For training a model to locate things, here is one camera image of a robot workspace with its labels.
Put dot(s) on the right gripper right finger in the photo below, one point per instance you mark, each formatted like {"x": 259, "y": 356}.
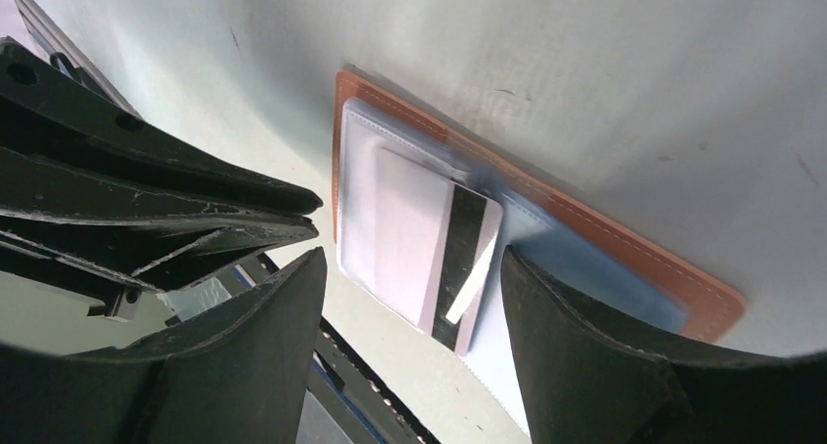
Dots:
{"x": 589, "y": 373}

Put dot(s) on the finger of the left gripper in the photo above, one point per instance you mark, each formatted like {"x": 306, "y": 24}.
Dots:
{"x": 46, "y": 114}
{"x": 76, "y": 231}

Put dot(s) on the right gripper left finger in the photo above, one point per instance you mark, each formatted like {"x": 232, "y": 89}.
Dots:
{"x": 165, "y": 388}

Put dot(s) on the brown leather card holder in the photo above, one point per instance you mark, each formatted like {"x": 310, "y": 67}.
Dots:
{"x": 713, "y": 307}

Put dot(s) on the white card black stripe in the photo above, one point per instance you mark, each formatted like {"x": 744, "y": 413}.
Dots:
{"x": 433, "y": 240}

